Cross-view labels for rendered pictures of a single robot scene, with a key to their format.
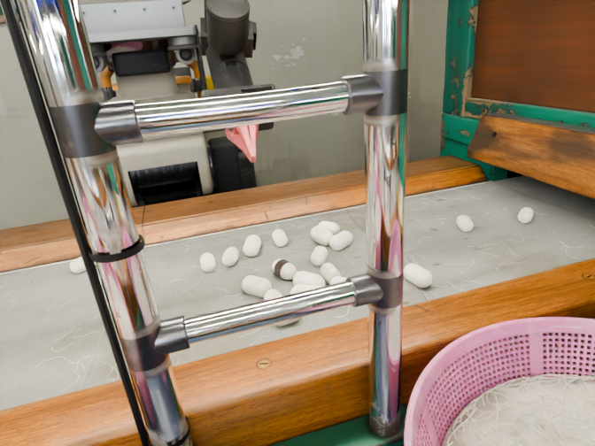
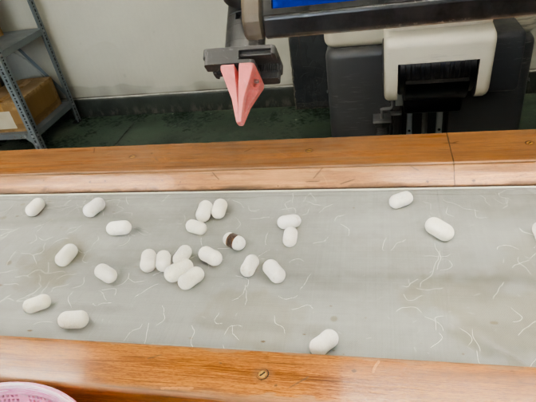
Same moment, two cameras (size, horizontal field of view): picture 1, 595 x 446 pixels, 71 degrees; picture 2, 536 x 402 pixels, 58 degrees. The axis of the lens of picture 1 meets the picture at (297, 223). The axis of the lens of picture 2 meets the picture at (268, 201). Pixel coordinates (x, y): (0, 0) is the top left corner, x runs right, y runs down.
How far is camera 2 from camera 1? 24 cm
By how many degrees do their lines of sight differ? 29
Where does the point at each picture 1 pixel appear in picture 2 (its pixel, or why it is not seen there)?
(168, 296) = (503, 266)
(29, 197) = not seen: hidden behind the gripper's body
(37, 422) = (443, 384)
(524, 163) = not seen: outside the picture
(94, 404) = (488, 384)
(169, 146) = (452, 39)
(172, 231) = (485, 175)
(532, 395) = not seen: outside the picture
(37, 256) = (352, 179)
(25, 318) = (364, 251)
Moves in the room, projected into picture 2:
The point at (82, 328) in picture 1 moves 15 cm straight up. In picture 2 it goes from (424, 281) to (431, 166)
